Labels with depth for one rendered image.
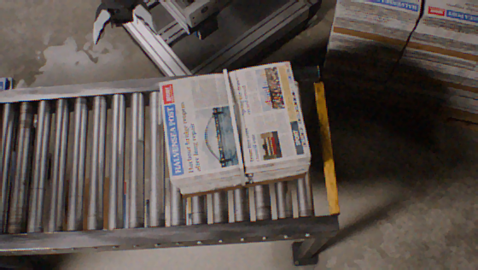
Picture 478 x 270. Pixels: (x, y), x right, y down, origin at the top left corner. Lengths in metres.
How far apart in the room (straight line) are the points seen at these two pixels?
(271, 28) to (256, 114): 1.14
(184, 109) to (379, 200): 1.29
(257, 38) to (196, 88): 1.05
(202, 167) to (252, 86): 0.26
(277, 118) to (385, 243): 1.18
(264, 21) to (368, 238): 1.14
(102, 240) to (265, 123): 0.61
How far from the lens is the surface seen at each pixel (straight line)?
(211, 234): 1.44
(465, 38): 1.90
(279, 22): 2.39
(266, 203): 1.45
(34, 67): 2.81
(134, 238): 1.48
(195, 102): 1.31
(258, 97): 1.30
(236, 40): 2.33
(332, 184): 1.46
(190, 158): 1.25
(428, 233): 2.37
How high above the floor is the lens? 2.21
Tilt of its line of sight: 70 degrees down
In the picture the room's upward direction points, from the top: 6 degrees counter-clockwise
